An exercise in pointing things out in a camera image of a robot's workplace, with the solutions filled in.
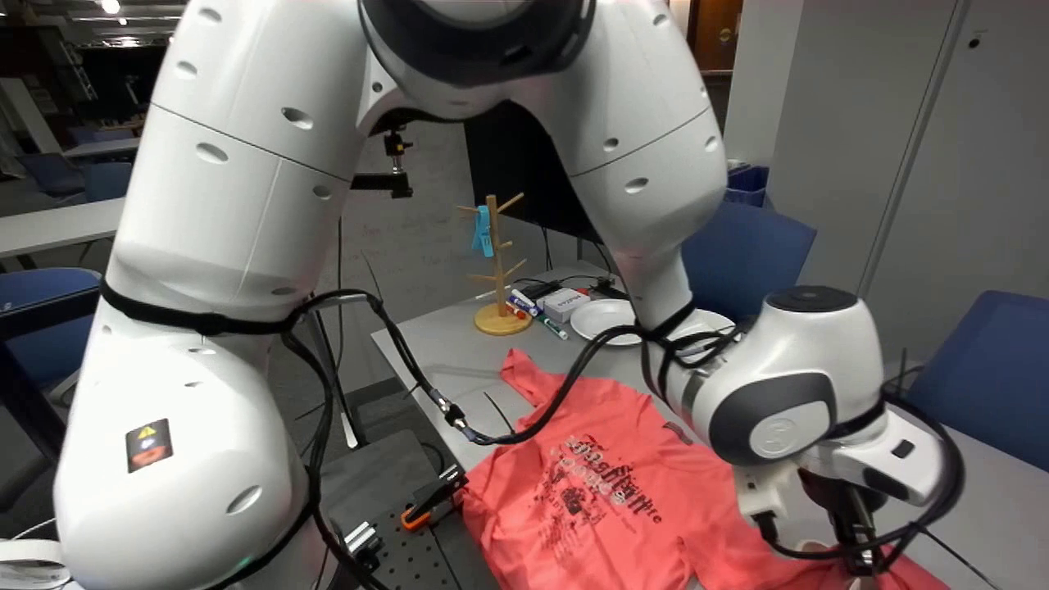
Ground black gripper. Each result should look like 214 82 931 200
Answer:
804 469 893 577

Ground coral printed sweatshirt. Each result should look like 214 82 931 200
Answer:
454 343 953 590

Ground blue office chair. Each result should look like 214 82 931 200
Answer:
680 198 820 330
0 264 108 461
900 286 1049 476

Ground white plate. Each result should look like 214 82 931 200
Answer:
567 298 641 349

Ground blue waste bin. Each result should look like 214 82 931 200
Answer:
722 160 773 209

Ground blue item on mug tree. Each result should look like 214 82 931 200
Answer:
464 209 501 261

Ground black upright panel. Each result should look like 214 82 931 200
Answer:
462 97 617 276

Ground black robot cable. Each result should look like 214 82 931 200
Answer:
98 276 970 590

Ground black clamp orange handles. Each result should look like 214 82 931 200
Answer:
394 461 470 538

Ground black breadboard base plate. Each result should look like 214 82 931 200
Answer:
312 430 497 590

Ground black camera on stand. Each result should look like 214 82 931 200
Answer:
346 121 418 203

